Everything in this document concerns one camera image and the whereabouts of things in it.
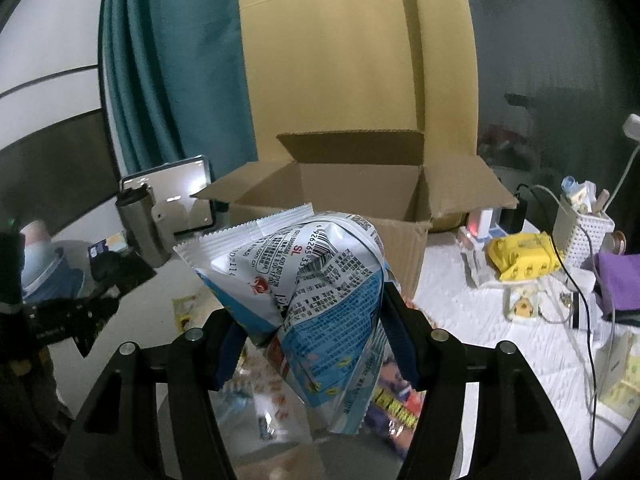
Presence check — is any anime red blue snack bag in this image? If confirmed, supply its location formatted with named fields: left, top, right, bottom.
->
left=363, top=358, right=424, bottom=460

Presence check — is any blue white snack bag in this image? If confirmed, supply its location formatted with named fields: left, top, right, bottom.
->
left=174, top=204, right=388, bottom=434

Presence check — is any small yellow white box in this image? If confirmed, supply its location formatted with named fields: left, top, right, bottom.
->
left=506, top=285, right=539, bottom=322

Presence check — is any small yellow snack packet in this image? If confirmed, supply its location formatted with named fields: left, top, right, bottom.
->
left=171, top=295, right=200, bottom=334

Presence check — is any yellow wet wipes pack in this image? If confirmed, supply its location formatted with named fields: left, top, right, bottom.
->
left=486, top=233, right=562, bottom=282

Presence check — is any purple cloth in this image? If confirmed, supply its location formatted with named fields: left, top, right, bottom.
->
left=596, top=252, right=640, bottom=316

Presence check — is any white perforated basket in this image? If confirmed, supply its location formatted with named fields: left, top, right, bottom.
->
left=552, top=197, right=615, bottom=268

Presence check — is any steel thermos bottle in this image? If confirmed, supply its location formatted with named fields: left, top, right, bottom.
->
left=116, top=184, right=170, bottom=268

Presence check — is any white charger with red light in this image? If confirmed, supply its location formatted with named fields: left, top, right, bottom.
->
left=466, top=208, right=494, bottom=240

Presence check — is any tablet with lit screen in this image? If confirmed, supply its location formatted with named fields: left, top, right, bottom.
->
left=120, top=155, right=216, bottom=234

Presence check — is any open cardboard box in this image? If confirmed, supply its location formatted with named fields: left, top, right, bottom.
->
left=196, top=130, right=518, bottom=296

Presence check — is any white desk lamp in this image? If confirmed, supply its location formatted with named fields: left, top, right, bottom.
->
left=602, top=112, right=640, bottom=214

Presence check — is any teal curtain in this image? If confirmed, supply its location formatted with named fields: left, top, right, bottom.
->
left=100, top=0, right=257, bottom=177

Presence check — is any black cable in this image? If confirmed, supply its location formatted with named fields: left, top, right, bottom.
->
left=514, top=182, right=601, bottom=468

